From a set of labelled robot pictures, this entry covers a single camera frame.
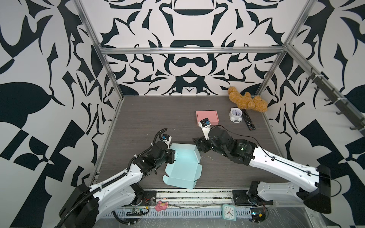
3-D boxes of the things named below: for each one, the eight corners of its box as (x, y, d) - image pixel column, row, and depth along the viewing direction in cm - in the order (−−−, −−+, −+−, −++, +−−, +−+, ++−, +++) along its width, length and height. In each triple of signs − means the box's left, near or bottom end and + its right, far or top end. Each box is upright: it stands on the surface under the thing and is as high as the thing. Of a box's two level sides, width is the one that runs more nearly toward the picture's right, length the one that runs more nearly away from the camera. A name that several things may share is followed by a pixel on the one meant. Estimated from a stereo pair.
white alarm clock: (230, 122, 106) (232, 120, 104) (227, 110, 114) (228, 107, 111) (243, 122, 106) (245, 120, 104) (239, 110, 114) (241, 107, 111)
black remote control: (249, 130, 102) (250, 129, 100) (239, 111, 113) (240, 109, 111) (254, 130, 102) (256, 128, 100) (244, 111, 113) (245, 109, 111)
